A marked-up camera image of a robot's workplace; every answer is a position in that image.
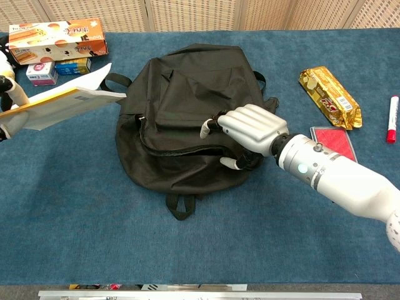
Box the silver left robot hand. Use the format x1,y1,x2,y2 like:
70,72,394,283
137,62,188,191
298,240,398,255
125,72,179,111
0,74,31,141

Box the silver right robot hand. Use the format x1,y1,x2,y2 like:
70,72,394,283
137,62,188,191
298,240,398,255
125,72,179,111
199,104,289,171

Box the yellow and white Lexicon book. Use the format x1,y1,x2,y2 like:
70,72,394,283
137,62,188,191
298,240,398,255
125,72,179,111
0,62,128,131

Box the black backpack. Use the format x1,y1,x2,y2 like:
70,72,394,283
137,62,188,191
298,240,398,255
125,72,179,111
104,43,279,221

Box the pink and white small box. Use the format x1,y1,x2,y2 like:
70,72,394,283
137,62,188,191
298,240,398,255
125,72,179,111
26,61,59,87

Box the blue and yellow small box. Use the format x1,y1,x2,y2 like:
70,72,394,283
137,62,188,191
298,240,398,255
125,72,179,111
54,57,92,76

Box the orange snack box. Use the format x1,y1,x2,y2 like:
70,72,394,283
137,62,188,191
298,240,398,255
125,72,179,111
8,17,109,66

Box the red card in clear case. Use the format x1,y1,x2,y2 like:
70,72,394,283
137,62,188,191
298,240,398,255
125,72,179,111
309,126,358,163

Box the gold foil snack packet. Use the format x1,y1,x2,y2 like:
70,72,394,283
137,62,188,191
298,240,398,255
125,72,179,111
299,66,363,129

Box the beige lattice folding screen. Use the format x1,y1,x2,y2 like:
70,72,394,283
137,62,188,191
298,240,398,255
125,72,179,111
0,0,400,34

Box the red and white marker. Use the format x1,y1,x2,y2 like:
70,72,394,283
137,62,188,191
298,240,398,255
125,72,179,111
386,96,400,144

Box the aluminium profile rail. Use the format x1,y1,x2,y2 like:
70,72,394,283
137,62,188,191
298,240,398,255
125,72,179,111
37,289,363,300

